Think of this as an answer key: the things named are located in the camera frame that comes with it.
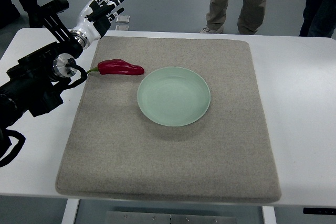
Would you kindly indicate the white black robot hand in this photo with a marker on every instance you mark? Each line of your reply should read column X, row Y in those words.
column 95, row 20

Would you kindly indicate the red pepper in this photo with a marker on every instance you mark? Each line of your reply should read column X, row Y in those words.
column 117, row 66

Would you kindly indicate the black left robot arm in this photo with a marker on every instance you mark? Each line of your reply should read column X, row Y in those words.
column 37, row 81

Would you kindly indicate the pale green plate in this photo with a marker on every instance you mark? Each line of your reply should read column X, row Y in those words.
column 173, row 96

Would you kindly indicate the clear floor socket upper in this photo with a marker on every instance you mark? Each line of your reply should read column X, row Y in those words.
column 123, row 19

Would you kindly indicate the clear floor socket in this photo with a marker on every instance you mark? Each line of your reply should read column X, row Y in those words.
column 123, row 19
column 122, row 27

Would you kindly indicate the clear floor socket lower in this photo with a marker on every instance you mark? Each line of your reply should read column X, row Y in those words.
column 122, row 27

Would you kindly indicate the white left table leg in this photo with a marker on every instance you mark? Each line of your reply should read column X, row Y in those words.
column 69, row 216

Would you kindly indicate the white table leg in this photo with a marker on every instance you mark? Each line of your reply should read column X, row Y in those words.
column 268, row 214
column 69, row 216

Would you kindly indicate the beige felt mat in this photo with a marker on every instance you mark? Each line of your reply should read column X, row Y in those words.
column 191, row 128

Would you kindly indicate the person in dark jeans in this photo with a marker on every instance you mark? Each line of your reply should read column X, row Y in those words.
column 318, row 19

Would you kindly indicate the white right table leg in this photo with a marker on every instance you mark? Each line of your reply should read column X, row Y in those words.
column 268, row 214

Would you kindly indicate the black table control panel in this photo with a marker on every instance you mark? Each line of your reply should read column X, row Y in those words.
column 319, row 211

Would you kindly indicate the grey metal base plate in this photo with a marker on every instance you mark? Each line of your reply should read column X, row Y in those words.
column 141, row 217

